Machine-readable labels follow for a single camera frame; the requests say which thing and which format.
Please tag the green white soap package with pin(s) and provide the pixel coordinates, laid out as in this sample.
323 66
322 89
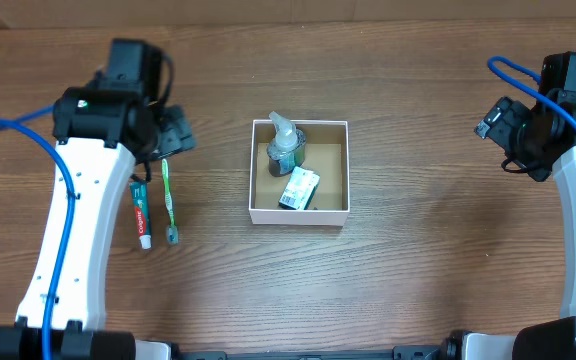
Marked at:
299 190

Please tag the white cardboard box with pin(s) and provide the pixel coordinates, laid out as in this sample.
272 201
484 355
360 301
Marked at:
317 192

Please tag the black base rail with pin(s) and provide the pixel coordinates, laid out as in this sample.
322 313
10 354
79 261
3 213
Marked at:
293 354

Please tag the clear soap pump bottle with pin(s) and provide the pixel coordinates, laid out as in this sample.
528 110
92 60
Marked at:
286 150

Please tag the green toothbrush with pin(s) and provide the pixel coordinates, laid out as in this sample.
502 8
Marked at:
172 230

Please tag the Colgate toothpaste tube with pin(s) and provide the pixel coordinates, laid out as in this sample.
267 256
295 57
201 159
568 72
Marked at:
139 196

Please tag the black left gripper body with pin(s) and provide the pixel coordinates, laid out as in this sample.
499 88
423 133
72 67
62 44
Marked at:
173 134

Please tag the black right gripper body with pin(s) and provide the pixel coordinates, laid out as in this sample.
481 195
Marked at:
508 128

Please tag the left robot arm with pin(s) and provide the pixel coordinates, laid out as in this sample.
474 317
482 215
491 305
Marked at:
103 130

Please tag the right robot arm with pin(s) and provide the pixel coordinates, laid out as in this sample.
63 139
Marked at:
540 142

